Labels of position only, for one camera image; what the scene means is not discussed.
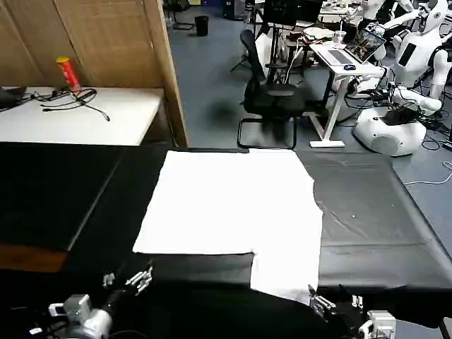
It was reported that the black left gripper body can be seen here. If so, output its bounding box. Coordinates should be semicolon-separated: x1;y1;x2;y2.
104;282;137;315

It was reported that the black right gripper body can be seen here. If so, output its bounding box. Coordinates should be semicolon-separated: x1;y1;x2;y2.
326;305;364;336

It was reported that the white printed shirt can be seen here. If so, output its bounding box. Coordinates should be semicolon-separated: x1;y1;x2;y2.
132;148;324;307

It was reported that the black table cloth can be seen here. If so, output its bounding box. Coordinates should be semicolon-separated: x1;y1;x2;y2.
66;146;452;339

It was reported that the brown wooden board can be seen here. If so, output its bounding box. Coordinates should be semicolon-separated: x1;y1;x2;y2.
0;242;69;273

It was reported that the black side table cover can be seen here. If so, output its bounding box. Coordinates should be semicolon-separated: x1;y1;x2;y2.
0;141;125;252

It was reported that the white table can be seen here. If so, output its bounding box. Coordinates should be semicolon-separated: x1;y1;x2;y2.
0;86;165;146

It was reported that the black office chair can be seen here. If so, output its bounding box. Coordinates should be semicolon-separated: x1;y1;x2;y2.
236;28;307;150

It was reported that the black bag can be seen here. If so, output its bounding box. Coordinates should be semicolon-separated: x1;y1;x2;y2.
0;85;28;111

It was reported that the red snack can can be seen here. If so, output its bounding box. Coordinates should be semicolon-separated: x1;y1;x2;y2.
55;56;83;95

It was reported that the white standing desk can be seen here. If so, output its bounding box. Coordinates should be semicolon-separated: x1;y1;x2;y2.
309;41;386;148

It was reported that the wooden folding screen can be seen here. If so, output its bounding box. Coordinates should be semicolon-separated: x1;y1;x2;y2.
0;0;190;148

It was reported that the open laptop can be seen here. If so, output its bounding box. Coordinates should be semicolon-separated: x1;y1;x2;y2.
326;28;387;66

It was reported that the black trash bin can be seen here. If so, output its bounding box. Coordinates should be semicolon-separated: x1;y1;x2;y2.
194;15;210;37

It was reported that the cup with straw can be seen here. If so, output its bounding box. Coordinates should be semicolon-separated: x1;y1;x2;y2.
333;20;348;47

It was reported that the stack of folded cloths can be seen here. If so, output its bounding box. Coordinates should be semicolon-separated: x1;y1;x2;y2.
302;24;335;42

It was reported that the black monitor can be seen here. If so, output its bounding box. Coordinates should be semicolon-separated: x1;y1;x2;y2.
263;0;324;27

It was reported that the white headless humanoid robot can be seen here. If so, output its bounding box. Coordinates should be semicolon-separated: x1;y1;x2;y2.
360;0;415;22

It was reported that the white floor cable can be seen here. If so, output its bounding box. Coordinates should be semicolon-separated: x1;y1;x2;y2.
402;160;452;186

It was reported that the black cable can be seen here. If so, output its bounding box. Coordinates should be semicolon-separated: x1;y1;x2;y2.
30;88;111;122

